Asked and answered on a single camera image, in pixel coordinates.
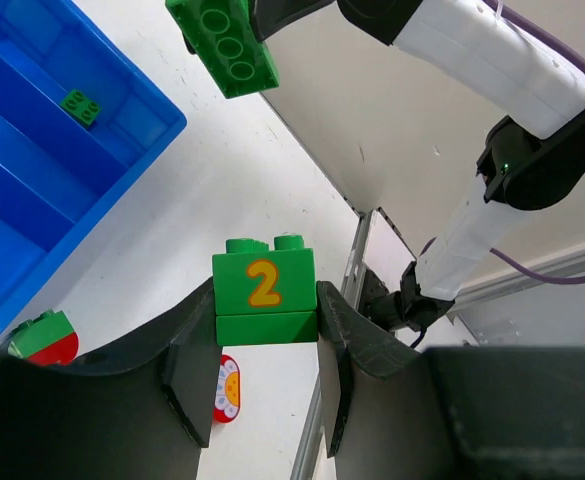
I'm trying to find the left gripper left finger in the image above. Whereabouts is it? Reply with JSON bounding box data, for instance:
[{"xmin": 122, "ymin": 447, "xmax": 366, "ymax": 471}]
[{"xmin": 0, "ymin": 282, "xmax": 221, "ymax": 479}]

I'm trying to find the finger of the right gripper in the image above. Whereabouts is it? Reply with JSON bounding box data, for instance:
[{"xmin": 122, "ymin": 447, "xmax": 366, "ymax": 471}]
[{"xmin": 249, "ymin": 0, "xmax": 333, "ymax": 42}]

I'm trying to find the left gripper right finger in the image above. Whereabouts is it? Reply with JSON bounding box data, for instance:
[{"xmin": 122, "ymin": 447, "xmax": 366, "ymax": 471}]
[{"xmin": 315, "ymin": 280, "xmax": 585, "ymax": 480}]

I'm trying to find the long green lego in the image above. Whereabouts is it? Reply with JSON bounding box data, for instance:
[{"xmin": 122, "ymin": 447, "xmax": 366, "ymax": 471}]
[{"xmin": 165, "ymin": 0, "xmax": 279, "ymax": 99}]

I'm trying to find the red green curved lego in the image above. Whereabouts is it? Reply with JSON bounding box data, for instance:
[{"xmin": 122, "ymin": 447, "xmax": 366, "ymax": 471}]
[{"xmin": 7, "ymin": 310, "xmax": 79, "ymax": 366}]

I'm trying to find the green number two lego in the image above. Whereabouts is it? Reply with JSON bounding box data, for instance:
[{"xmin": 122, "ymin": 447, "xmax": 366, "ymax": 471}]
[{"xmin": 212, "ymin": 235, "xmax": 318, "ymax": 347}]

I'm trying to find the small green lego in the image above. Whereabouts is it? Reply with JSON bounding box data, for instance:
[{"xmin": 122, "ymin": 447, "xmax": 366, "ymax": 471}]
[{"xmin": 60, "ymin": 89, "xmax": 101, "ymax": 128}]

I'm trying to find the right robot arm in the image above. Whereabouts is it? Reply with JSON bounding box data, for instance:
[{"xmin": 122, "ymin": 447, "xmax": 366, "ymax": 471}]
[{"xmin": 248, "ymin": 1, "xmax": 585, "ymax": 334}]

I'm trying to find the red flower lego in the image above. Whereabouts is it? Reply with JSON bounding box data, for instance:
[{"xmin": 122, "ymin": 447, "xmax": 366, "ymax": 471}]
[{"xmin": 213, "ymin": 354, "xmax": 241, "ymax": 424}]

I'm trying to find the blue divided bin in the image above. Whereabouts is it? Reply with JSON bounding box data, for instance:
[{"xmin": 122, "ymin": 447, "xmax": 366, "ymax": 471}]
[{"xmin": 0, "ymin": 1, "xmax": 187, "ymax": 336}]

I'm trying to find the aluminium frame rail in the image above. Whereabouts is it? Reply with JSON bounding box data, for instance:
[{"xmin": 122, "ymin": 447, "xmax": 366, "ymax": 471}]
[{"xmin": 290, "ymin": 212, "xmax": 373, "ymax": 479}]

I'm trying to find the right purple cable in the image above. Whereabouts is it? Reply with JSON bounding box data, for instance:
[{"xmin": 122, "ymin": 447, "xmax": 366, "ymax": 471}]
[{"xmin": 416, "ymin": 0, "xmax": 585, "ymax": 289}]

